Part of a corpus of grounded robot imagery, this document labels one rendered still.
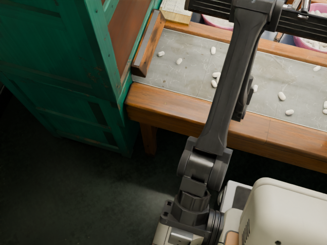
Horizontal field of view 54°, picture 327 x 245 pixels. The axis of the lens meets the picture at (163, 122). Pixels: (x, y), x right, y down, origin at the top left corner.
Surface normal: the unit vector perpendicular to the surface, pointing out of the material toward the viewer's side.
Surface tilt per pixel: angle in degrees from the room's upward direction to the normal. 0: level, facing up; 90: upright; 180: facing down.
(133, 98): 0
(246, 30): 34
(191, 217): 39
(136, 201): 0
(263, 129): 0
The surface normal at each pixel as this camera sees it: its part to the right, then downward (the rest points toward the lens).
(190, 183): -0.33, 0.20
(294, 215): 0.19, -0.87
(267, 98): 0.00, -0.37
